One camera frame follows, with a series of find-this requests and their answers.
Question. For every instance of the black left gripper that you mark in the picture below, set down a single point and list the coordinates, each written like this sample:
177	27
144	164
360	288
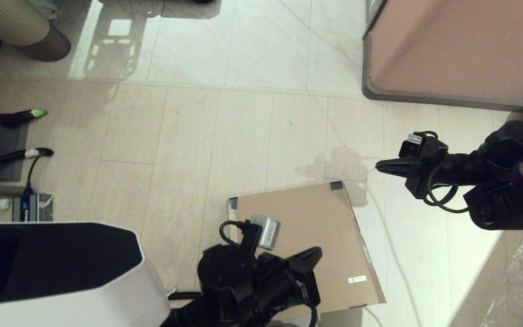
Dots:
284	281

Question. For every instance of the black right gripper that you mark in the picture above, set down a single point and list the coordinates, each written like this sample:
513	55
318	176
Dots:
429	172

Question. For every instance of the brown cardboard shoe box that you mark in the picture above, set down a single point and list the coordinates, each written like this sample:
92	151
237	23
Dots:
316	218

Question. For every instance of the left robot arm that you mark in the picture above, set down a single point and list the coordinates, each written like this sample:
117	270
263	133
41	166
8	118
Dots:
61	299

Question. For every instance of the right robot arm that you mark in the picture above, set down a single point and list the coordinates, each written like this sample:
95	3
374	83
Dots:
506	181

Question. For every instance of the grey power adapter box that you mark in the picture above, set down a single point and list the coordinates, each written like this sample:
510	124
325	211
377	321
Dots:
32	209

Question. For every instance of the white label sticker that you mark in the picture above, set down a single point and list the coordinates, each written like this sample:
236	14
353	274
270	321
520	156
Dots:
357	279

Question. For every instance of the white crumpled scrap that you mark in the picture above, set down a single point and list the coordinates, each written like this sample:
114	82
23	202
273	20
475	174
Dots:
1	204

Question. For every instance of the black object with green tip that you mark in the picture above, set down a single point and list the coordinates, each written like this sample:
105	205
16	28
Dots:
16	119

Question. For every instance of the beige ribbed round pouf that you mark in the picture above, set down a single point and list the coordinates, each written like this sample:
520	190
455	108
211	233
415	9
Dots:
7	22

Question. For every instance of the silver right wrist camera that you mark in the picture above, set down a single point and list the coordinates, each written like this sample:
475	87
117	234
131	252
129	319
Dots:
411	145

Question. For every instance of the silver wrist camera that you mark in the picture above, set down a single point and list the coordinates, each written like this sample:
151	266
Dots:
411	145
268	231

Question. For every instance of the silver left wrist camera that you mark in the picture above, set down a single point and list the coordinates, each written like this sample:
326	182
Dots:
268	231

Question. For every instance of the pink cabinet with grey frame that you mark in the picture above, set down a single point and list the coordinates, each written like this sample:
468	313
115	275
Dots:
461	45

